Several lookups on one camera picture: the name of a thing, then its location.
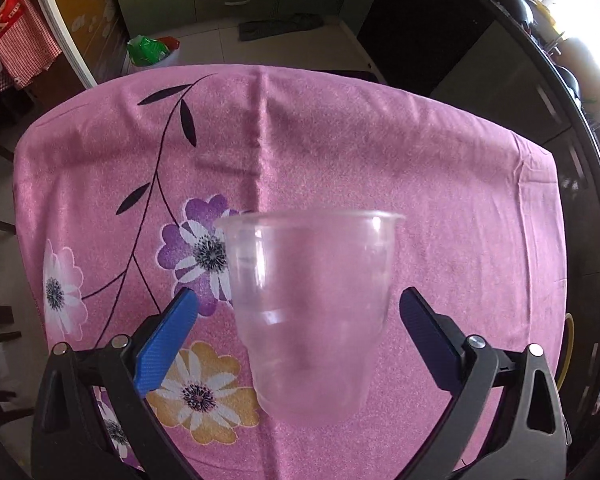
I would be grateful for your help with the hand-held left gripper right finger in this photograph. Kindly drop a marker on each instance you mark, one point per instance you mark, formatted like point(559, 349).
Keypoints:
point(430, 340)

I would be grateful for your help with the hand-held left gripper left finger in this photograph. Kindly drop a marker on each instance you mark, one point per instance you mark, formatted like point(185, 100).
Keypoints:
point(165, 340)

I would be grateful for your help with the clear plastic cup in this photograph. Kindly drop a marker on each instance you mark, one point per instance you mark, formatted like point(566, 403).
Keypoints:
point(310, 320)

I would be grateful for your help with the black bin with yellow rim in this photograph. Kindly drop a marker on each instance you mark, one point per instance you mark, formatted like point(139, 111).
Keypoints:
point(570, 350)

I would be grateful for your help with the pink floral tablecloth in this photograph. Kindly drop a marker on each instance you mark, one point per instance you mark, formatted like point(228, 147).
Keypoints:
point(380, 160)

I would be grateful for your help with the green plastic bag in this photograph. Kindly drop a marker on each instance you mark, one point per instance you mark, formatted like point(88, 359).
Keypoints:
point(147, 51)

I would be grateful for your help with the black built-in appliance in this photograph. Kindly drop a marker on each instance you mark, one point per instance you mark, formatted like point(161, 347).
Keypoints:
point(425, 25)

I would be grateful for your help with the red checked apron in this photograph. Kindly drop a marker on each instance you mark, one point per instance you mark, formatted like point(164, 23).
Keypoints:
point(22, 40)

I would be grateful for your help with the dark floor cloth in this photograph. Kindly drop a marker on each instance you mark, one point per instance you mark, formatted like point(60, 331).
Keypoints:
point(280, 27)

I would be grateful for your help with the glass sliding door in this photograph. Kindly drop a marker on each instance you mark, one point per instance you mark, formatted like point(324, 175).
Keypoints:
point(80, 15)

